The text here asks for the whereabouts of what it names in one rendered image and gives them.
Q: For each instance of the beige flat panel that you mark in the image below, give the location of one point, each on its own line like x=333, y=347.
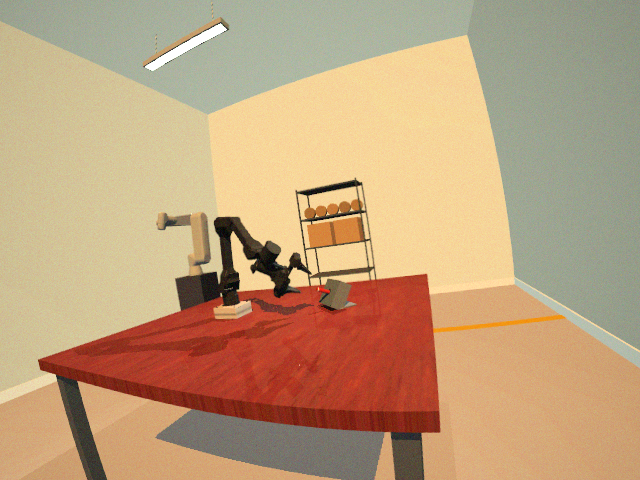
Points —
x=339, y=292

